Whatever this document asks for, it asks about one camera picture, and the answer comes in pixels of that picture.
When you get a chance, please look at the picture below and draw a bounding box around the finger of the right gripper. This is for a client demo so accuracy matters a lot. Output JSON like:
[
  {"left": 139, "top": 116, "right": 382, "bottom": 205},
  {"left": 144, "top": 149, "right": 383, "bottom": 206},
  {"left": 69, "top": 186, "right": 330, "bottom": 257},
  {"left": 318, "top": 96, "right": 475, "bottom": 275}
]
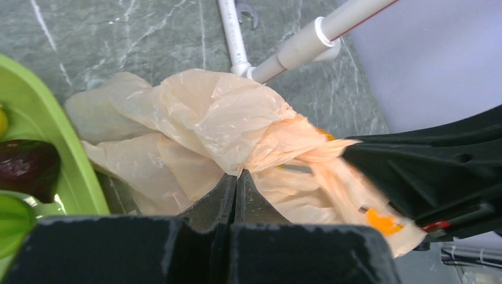
[
  {"left": 343, "top": 140, "right": 501, "bottom": 240},
  {"left": 347, "top": 105, "right": 501, "bottom": 157}
]

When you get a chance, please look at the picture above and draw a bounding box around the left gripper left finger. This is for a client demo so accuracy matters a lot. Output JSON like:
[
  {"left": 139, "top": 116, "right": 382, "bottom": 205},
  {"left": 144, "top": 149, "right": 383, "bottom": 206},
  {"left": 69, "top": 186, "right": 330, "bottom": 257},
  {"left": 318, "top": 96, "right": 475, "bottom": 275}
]
[{"left": 1, "top": 175, "right": 237, "bottom": 283}]

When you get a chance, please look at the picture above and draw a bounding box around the green plastic fruit bin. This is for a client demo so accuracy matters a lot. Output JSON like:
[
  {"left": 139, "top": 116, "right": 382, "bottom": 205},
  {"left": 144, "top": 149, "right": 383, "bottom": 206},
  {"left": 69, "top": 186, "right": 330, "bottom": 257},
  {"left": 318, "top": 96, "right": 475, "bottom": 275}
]
[{"left": 1, "top": 55, "right": 110, "bottom": 275}]

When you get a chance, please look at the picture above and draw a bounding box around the yellow fake corn cob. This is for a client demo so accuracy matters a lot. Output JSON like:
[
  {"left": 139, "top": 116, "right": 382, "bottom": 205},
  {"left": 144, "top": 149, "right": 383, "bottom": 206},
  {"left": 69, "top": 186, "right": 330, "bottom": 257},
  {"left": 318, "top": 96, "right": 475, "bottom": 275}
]
[{"left": 0, "top": 105, "right": 9, "bottom": 139}]

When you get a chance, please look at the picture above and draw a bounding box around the green fake starfruit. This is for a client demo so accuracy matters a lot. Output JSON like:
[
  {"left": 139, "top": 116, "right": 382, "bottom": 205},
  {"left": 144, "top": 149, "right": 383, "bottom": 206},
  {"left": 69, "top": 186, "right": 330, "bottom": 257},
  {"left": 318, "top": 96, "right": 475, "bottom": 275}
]
[{"left": 1, "top": 195, "right": 36, "bottom": 259}]

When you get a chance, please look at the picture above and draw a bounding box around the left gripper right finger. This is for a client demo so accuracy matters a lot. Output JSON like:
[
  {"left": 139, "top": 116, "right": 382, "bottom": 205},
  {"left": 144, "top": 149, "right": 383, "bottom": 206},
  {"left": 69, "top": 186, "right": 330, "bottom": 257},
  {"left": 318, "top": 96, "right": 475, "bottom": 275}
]
[{"left": 229, "top": 171, "right": 401, "bottom": 283}]

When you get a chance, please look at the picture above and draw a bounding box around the translucent orange plastic bag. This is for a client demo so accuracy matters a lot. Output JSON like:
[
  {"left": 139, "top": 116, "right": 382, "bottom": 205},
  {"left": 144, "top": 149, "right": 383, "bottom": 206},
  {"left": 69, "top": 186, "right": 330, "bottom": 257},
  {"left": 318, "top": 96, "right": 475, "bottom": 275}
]
[{"left": 64, "top": 69, "right": 426, "bottom": 257}]

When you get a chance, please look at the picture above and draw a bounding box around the white PVC pipe frame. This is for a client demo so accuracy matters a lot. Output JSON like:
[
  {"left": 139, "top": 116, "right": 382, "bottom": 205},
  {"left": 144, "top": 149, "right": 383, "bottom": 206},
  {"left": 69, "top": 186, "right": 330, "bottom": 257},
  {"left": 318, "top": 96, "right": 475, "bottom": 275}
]
[{"left": 218, "top": 0, "right": 394, "bottom": 84}]

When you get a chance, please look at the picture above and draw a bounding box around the dark maroon fake fig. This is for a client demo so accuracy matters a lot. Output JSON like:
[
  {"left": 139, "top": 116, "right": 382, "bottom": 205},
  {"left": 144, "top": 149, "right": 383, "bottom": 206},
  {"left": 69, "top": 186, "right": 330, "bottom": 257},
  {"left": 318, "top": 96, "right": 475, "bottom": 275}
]
[{"left": 1, "top": 139, "right": 61, "bottom": 204}]

